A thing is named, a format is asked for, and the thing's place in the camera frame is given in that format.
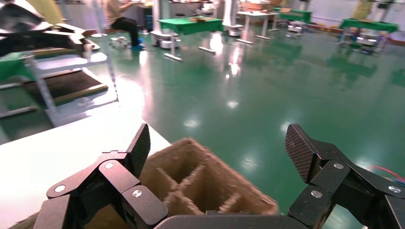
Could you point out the white table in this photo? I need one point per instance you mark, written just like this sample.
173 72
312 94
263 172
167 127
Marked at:
256 15

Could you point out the brown cardboard box with dividers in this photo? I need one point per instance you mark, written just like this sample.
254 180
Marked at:
202 177

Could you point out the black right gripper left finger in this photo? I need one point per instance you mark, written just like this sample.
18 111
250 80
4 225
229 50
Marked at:
110 183

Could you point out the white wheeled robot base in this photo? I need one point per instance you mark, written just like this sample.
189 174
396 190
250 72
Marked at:
296 27
368 40
233 28
164 38

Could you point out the white frame shelf rack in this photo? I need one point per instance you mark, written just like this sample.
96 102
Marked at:
44 91

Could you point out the green cloth covered table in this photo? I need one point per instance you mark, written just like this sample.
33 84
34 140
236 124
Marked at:
368 25
189 25
294 14

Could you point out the seated person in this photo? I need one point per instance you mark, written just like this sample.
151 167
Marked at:
121 19

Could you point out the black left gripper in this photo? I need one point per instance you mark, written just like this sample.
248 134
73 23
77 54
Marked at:
15 34

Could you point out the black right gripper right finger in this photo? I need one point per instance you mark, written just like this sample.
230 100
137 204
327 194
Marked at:
335 177

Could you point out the green cloth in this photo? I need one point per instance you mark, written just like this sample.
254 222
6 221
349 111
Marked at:
12 66

